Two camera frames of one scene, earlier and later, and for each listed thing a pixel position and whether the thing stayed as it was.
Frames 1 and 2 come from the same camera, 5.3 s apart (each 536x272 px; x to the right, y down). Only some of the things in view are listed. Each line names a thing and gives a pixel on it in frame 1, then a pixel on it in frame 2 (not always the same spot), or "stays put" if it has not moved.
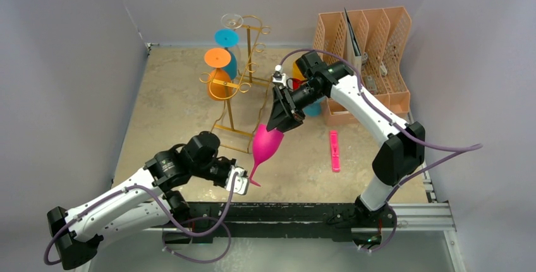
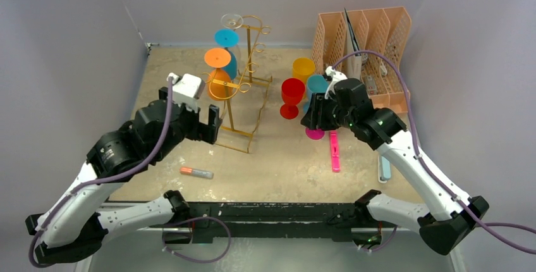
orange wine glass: [218, 57] stays put
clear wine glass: [231, 21] stays put
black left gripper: [229, 164] to [200, 129]
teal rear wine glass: [227, 38] stays put
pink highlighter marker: [335, 151] stays put
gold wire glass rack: [234, 128] stays put
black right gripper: [288, 104] to [317, 112]
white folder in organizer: [353, 47] stays put
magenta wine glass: [265, 144] to [315, 134]
